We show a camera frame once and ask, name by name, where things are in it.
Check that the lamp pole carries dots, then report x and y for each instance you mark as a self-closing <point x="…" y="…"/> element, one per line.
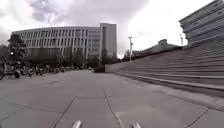
<point x="130" y="46"/>

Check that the row of trees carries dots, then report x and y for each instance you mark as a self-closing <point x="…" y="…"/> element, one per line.
<point x="50" y="59"/>

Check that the low dark building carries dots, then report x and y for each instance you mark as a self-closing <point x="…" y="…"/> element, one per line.
<point x="160" y="47"/>

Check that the dark trimmed hedge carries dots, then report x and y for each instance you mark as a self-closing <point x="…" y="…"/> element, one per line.
<point x="99" y="69"/>

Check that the large grey building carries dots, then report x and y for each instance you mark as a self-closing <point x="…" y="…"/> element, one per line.
<point x="66" y="40"/>

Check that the robot's own part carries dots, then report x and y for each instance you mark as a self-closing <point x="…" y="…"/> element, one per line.
<point x="136" y="125"/>
<point x="76" y="124"/>

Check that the grey paved plaza ground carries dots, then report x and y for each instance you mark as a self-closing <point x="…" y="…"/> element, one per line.
<point x="83" y="96"/>

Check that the wide concrete stairs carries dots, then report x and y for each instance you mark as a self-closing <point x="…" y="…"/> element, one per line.
<point x="186" y="66"/>

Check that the row of parked bicycles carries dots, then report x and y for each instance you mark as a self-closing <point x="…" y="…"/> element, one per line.
<point x="30" y="70"/>

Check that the grey building with horizontal bands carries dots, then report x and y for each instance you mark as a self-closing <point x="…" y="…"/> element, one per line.
<point x="206" y="23"/>

